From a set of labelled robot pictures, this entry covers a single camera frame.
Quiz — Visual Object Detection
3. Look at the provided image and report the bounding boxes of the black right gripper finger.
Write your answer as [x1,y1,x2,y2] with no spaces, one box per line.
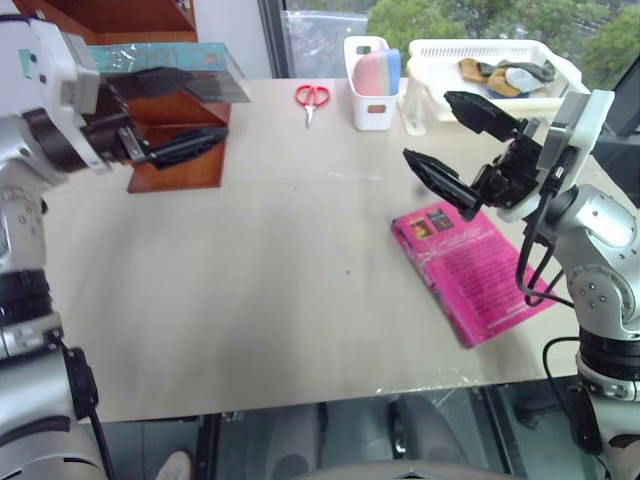
[443,90,530,142]
[402,147,485,222]

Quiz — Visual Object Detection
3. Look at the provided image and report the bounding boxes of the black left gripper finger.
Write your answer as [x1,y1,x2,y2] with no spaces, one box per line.
[106,66,195,105]
[146,127,230,172]

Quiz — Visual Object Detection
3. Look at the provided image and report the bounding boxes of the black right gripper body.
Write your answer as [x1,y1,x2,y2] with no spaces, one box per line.
[469,118,547,209]

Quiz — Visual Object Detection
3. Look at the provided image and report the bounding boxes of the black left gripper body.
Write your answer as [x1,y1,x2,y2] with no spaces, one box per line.
[81,82,152,166]

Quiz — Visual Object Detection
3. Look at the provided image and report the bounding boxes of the teal book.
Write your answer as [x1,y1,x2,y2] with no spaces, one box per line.
[87,42,252,105]

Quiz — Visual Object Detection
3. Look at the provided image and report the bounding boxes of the wooden bookshelf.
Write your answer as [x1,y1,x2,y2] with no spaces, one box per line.
[14,0,234,195]

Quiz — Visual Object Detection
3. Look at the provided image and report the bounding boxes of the pink book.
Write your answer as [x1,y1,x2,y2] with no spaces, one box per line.
[390,202,559,350]

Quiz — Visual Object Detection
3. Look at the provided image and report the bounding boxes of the tan orange sock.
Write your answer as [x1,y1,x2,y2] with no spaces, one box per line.
[486,69,521,99]

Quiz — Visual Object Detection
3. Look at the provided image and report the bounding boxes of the brown sock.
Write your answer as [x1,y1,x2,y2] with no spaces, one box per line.
[458,57,485,84]

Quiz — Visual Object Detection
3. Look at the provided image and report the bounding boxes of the light blue sock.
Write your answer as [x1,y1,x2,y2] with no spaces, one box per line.
[504,68,540,94]

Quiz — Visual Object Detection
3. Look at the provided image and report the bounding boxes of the white plastic basket tray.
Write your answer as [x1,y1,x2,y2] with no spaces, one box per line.
[402,38,592,137]

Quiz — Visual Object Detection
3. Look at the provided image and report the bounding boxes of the grey green sock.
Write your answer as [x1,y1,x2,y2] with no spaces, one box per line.
[477,59,557,84]

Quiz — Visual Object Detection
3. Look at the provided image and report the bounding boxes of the white plastic storage bin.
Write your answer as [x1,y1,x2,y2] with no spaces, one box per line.
[342,35,402,133]

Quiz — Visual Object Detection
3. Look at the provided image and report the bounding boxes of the pastel pink blue cloths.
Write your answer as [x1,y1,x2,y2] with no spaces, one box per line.
[351,48,401,96]

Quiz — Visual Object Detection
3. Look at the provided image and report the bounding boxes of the black slanted panel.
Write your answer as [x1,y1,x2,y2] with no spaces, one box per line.
[592,58,640,209]

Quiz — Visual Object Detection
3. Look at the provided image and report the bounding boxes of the white shoe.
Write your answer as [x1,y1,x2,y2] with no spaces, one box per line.
[154,449,195,480]

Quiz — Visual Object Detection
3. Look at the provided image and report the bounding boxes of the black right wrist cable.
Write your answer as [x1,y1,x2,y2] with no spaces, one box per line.
[514,164,577,309]

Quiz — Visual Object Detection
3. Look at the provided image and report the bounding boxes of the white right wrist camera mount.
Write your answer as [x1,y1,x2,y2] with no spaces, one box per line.
[494,89,616,222]

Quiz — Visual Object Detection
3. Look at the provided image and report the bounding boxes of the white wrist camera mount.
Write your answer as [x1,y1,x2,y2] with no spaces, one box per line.
[0,14,114,176]
[494,89,616,222]

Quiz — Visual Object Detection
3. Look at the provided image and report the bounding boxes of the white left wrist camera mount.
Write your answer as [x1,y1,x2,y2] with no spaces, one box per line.
[0,14,114,176]

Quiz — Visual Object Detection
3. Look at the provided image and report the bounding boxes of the dark window frame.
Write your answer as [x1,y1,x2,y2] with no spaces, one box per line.
[256,0,292,80]

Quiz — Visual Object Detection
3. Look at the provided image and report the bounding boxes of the red handled scissors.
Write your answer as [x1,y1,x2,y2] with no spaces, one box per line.
[293,83,334,130]

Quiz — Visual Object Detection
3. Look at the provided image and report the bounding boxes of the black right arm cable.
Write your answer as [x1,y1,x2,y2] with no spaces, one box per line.
[542,336,609,456]

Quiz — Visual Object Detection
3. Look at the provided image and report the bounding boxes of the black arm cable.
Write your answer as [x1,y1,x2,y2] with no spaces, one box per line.
[45,328,117,480]
[542,336,609,456]

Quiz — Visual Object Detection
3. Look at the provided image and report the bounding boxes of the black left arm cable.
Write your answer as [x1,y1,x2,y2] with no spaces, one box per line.
[45,328,117,480]

